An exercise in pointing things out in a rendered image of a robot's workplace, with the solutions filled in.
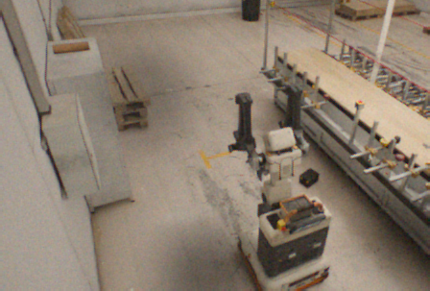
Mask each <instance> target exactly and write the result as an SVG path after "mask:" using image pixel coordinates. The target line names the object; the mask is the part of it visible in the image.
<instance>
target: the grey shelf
mask: <svg viewBox="0 0 430 291"><path fill-rule="evenodd" d="M82 41H88V45H89V49H90V50H86V51H79V52H70V53H61V54H54V51H53V48H52V45H55V44H63V43H73V42H82ZM105 73H106V72H105V70H104V68H103V65H102V62H101V58H100V51H99V49H98V45H97V41H96V37H86V38H77V39H67V40H58V41H47V69H46V82H47V85H48V87H49V89H50V92H51V95H52V96H55V95H61V94H66V93H73V92H75V94H76V93H77V95H78V98H79V101H80V105H81V108H82V112H83V115H84V120H85V123H86V126H87V129H88V132H89V136H90V139H91V143H92V146H93V149H94V152H95V155H96V158H97V165H98V174H99V182H100V186H101V191H99V192H95V193H92V194H88V195H85V197H86V200H87V203H88V206H89V208H90V212H91V213H94V212H95V208H93V207H96V206H102V205H105V204H108V203H112V202H115V201H119V200H122V199H125V198H128V197H130V198H131V202H135V200H134V197H133V194H132V190H131V183H130V179H129V175H128V170H127V164H126V162H125V158H124V154H123V151H122V147H121V142H120V138H119V134H118V130H117V126H116V118H115V114H114V110H113V106H112V102H111V98H110V94H109V90H108V82H107V79H106V74H105ZM108 110H109V112H108ZM129 195H130V196H129Z"/></svg>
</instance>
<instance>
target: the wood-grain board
mask: <svg viewBox="0 0 430 291"><path fill-rule="evenodd" d="M286 52H287V53H288V57H287V61H288V62H289V65H291V66H292V67H293V66H294V62H296V63H297V64H298V67H297V69H298V70H299V73H300V74H301V75H302V76H303V75H304V71H305V70H307V71H308V78H309V79H308V80H309V81H310V82H311V83H312V84H314V83H315V77H316V75H319V76H320V80H319V90H321V91H322V92H323V93H324V94H329V95H330V98H331V99H332V100H333V101H335V102H336V103H337V104H338V105H340V106H341V107H342V108H343V109H345V110H346V111H348V112H349V113H351V114H353V115H354V116H355V113H356V110H357V109H356V108H355V103H356V101H359V100H361V101H362V102H364V103H365V105H364V109H361V111H360V114H359V118H358V120H359V121H361V122H362V123H363V124H364V125H366V126H367V127H368V128H369V129H371V128H372V124H373V120H378V121H379V123H378V127H377V130H376V134H377V135H379V136H380V137H381V138H385V139H388V140H389V143H390V140H391V139H392V138H394V137H395V136H396V135H397V136H400V137H401V140H400V143H399V144H396V145H395V146H394V149H395V150H397V151H398V152H399V153H400V154H402V155H403V156H405V157H406V158H407V159H410V158H411V155H412V153H417V154H418V155H417V157H416V160H415V163H414V165H415V166H416V167H420V166H423V165H425V163H426V162H428V161H430V149H427V150H426V149H424V148H423V146H422V144H423V143H424V144H427V146H429V147H430V121H429V120H428V119H426V118H425V117H423V116H422V115H419V114H417V113H415V112H414V111H413V110H412V109H410V108H408V107H407V106H405V105H403V104H402V103H400V102H399V101H397V100H396V99H395V98H393V97H392V96H390V95H389V94H388V93H387V92H385V91H384V90H382V89H380V88H379V87H377V86H376V85H374V84H372V83H371V82H369V81H367V80H366V79H364V78H363V77H361V76H360V75H358V74H357V73H355V72H353V70H351V69H350V68H348V67H345V66H344V65H342V64H340V63H339V62H337V61H335V60H334V59H332V58H330V57H329V56H328V55H327V54H325V53H324V52H322V51H321V50H319V49H317V48H316V47H312V48H306V49H299V50H293V51H286Z"/></svg>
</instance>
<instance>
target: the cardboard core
mask: <svg viewBox="0 0 430 291"><path fill-rule="evenodd" d="M52 48H53V51H54V54H61V53H70V52H79V51H86V50H90V49H89V45H88V41H82V42H73V43H63V44H55V45H52Z"/></svg>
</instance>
